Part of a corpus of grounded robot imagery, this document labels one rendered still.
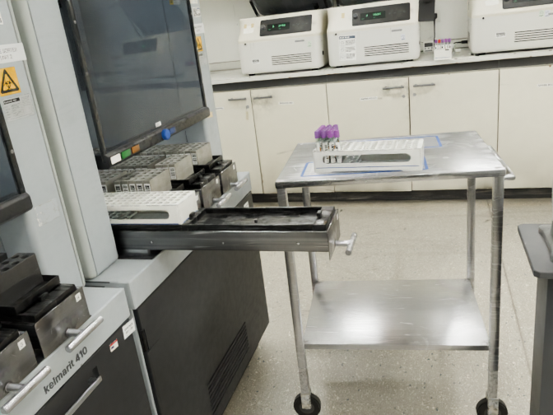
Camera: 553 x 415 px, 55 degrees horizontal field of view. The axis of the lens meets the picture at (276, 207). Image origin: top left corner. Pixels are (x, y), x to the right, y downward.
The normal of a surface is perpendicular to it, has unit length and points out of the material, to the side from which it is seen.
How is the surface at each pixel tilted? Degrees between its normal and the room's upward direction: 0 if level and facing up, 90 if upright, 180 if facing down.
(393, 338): 0
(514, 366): 0
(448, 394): 0
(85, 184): 90
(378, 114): 90
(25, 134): 90
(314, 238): 90
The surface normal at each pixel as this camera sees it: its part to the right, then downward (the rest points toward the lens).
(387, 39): -0.26, 0.36
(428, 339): -0.11, -0.94
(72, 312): 0.96, -0.01
